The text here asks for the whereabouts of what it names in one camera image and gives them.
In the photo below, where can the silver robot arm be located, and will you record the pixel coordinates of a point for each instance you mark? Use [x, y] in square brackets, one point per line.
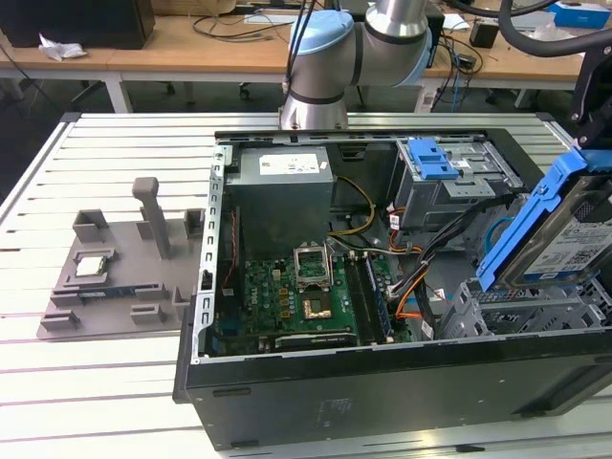
[325, 62]

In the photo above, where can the silver perforated disk bay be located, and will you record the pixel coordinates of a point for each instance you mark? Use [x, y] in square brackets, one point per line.
[526, 315]

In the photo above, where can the blue cardboard box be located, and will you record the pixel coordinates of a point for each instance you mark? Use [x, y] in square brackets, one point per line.
[583, 16]

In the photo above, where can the small black box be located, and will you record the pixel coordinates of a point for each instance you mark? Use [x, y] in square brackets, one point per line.
[484, 34]

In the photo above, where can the blue drive carrier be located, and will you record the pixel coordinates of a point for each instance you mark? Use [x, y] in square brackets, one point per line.
[432, 162]

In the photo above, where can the silver drive cage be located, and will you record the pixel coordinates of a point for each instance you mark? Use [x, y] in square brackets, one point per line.
[430, 201]

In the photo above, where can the blue RAM stick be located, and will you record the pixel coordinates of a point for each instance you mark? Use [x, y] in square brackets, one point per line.
[378, 296]

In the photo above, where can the black RAM slot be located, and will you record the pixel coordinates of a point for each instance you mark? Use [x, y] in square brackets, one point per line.
[356, 301]
[368, 306]

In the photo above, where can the thin metal locking lever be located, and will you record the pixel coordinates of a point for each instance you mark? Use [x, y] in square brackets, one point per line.
[330, 268]

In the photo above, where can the silver power supply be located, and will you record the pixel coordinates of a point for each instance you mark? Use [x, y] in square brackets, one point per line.
[277, 205]

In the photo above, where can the CPU socket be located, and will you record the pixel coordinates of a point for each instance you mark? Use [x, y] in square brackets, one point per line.
[316, 306]

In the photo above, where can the black graphics card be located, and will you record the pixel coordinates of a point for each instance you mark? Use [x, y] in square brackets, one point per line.
[315, 340]

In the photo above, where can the green motherboard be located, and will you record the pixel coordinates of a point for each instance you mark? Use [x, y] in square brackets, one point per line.
[260, 287]

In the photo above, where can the black PC case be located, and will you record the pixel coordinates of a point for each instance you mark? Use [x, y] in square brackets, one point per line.
[334, 406]

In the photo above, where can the wooden desk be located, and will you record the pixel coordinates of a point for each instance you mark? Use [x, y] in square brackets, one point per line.
[191, 57]

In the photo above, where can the grey parts rack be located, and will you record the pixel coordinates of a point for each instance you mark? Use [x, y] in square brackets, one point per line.
[119, 268]

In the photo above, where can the dark RAM stick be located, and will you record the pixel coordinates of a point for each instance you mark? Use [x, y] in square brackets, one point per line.
[119, 290]

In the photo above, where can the large black box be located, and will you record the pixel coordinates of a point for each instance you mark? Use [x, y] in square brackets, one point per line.
[76, 24]

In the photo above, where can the silver CPU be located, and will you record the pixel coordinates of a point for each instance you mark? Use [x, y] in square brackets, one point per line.
[91, 267]

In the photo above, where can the crumpled white paper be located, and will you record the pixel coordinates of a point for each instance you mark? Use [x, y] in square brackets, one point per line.
[62, 48]

